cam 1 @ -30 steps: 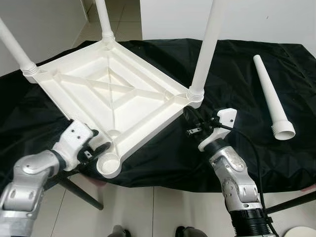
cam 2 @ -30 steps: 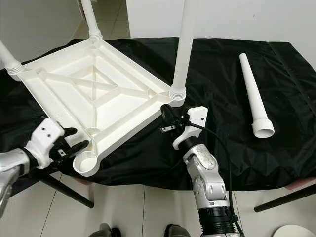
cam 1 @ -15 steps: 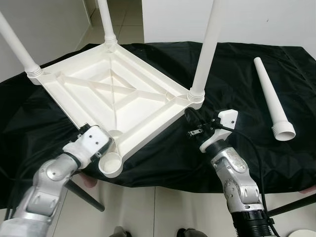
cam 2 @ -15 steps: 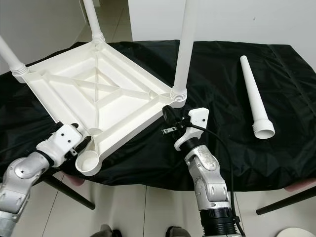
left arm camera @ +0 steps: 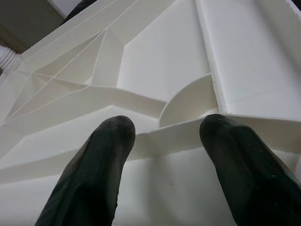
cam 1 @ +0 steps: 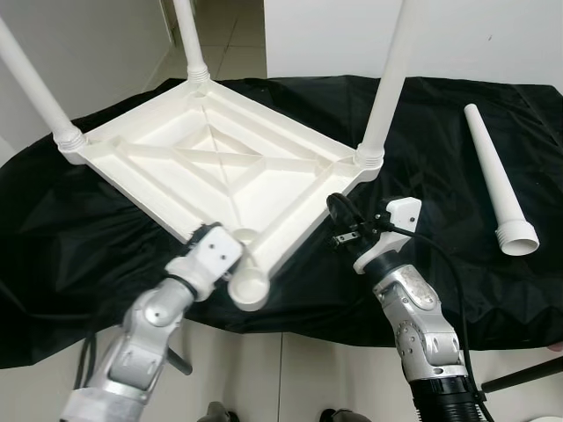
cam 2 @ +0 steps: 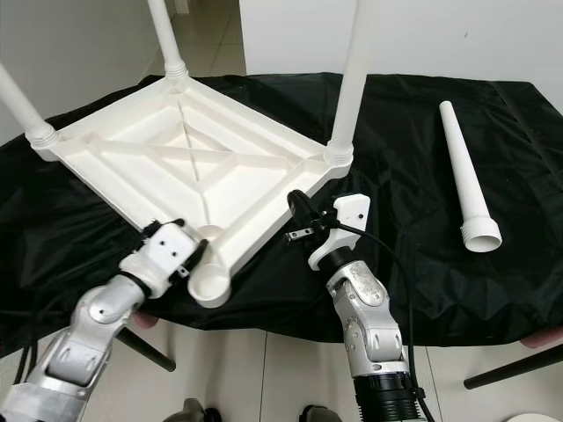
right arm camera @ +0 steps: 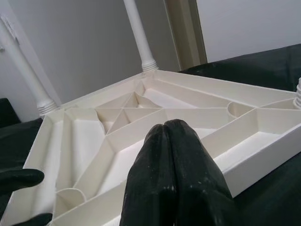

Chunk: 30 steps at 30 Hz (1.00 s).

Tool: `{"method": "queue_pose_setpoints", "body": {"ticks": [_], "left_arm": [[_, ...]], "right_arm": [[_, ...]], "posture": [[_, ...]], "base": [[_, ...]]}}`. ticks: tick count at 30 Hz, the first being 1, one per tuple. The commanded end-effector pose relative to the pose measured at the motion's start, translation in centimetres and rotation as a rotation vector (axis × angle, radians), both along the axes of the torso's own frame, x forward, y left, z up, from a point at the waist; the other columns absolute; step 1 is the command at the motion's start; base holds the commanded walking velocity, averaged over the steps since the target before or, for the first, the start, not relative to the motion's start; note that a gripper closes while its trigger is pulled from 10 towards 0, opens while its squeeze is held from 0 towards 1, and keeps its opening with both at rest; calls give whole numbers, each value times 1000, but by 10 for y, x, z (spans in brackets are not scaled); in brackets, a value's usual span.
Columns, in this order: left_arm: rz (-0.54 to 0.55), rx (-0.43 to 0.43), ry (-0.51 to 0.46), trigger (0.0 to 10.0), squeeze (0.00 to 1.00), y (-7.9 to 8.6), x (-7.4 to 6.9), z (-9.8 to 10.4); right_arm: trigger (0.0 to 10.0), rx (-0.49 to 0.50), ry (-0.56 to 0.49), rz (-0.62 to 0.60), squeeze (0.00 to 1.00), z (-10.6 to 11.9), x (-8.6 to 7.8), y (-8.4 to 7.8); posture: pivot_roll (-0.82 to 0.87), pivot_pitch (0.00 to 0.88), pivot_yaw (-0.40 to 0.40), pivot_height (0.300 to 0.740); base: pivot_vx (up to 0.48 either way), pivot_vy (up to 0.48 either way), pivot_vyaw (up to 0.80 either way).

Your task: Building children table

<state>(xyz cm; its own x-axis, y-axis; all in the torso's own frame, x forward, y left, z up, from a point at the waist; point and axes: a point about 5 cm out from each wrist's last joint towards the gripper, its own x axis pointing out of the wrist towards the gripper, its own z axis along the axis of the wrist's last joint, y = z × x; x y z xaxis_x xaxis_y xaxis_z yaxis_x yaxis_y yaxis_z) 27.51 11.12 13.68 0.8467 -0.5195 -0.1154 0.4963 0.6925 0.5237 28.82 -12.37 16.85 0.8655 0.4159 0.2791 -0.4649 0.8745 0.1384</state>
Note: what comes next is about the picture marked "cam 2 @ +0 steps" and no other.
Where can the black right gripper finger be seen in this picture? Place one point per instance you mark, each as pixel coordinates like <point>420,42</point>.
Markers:
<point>301,207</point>

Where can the white plastic children table top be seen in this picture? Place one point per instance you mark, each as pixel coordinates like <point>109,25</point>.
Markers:
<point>229,193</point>

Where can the white tapered plastic table leg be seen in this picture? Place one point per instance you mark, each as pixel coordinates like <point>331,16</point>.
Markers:
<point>163,35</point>
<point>22,110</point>
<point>352,79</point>
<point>466,176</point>

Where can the grey robot left foot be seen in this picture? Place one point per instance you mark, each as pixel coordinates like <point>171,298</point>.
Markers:
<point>193,411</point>

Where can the dark robot right foot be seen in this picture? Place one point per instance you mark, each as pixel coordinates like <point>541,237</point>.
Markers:
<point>321,414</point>

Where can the black cloth table cover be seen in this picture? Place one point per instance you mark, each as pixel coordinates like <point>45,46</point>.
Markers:
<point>493,290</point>

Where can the white round object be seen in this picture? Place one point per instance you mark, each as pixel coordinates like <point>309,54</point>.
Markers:
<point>519,417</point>

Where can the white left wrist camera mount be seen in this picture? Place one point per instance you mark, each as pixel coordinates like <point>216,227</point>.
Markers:
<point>163,255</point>

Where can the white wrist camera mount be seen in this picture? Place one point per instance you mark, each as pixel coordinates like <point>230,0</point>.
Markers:
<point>352,211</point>
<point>163,255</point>

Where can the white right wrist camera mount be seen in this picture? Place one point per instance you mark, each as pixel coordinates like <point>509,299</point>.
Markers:
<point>352,211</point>

